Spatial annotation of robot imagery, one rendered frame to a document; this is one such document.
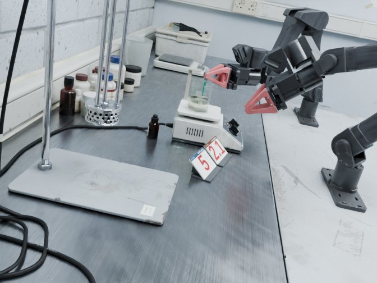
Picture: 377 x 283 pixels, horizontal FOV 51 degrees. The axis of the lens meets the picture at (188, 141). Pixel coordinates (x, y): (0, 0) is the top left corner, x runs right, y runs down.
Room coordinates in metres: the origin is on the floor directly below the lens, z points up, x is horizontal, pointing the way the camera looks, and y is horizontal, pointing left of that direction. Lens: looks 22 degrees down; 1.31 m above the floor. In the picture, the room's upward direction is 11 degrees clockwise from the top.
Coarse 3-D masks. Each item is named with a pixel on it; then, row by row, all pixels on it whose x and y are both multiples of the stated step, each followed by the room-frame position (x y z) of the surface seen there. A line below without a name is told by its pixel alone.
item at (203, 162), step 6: (204, 150) 0.90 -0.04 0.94; (198, 156) 0.85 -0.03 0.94; (204, 156) 0.88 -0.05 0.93; (198, 162) 0.83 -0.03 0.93; (204, 162) 0.86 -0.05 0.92; (210, 162) 0.88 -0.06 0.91; (198, 168) 0.82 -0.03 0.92; (204, 168) 0.84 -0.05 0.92; (210, 168) 0.86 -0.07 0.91; (204, 174) 0.82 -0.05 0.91
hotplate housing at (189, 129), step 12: (180, 120) 1.00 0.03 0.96; (192, 120) 1.01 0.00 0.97; (204, 120) 1.02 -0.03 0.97; (180, 132) 1.00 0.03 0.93; (192, 132) 1.00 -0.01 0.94; (204, 132) 1.00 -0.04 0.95; (216, 132) 1.00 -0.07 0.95; (204, 144) 1.00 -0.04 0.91; (228, 144) 1.00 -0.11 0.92; (240, 144) 1.00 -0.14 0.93
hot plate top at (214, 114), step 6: (180, 102) 1.10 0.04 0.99; (186, 102) 1.10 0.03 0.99; (180, 108) 1.03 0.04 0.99; (186, 108) 1.04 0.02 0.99; (210, 108) 1.09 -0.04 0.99; (216, 108) 1.10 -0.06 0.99; (180, 114) 1.01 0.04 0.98; (186, 114) 1.01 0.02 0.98; (192, 114) 1.01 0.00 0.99; (198, 114) 1.01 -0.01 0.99; (204, 114) 1.02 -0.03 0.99; (210, 114) 1.03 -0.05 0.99; (216, 114) 1.04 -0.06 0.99; (210, 120) 1.00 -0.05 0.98; (216, 120) 1.00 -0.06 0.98
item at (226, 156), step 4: (208, 152) 0.91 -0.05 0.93; (212, 156) 0.91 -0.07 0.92; (224, 156) 0.96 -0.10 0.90; (228, 156) 0.96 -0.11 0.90; (220, 160) 0.93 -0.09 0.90; (224, 160) 0.93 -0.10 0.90; (228, 160) 0.94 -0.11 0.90; (216, 164) 0.90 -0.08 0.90; (220, 164) 0.90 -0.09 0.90; (224, 164) 0.91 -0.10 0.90
